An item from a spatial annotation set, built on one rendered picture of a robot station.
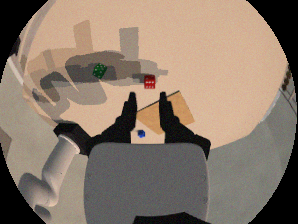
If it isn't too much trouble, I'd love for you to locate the tan mat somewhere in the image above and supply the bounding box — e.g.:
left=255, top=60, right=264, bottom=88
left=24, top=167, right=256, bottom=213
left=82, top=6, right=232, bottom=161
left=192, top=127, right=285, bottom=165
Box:
left=136, top=91, right=195, bottom=135

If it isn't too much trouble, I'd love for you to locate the red die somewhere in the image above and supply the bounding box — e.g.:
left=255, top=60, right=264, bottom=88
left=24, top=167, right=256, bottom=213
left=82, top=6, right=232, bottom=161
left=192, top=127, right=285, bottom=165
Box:
left=144, top=75, right=155, bottom=89

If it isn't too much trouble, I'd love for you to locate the green die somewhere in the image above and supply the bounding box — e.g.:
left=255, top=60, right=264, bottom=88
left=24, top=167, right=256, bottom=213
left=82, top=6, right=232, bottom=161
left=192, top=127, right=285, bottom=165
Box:
left=92, top=63, right=107, bottom=79

